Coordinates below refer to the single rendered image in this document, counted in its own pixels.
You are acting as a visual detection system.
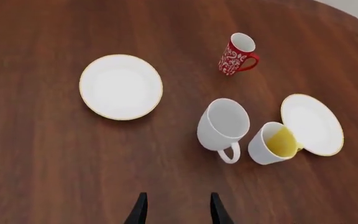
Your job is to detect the plain white mug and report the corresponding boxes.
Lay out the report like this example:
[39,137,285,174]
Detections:
[196,98,251,164]

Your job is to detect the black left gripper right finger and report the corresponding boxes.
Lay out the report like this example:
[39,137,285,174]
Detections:
[210,192,235,224]

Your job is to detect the white mug with yellow inside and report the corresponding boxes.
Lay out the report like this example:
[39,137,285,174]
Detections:
[247,121,303,166]

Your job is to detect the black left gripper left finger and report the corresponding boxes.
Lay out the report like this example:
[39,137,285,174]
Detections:
[124,192,149,224]

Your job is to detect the red mug with white pattern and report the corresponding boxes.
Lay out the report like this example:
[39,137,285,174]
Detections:
[218,32,260,77]

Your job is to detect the white plate with gold rim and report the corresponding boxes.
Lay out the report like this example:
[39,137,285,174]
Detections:
[79,54,164,121]
[280,93,345,157]

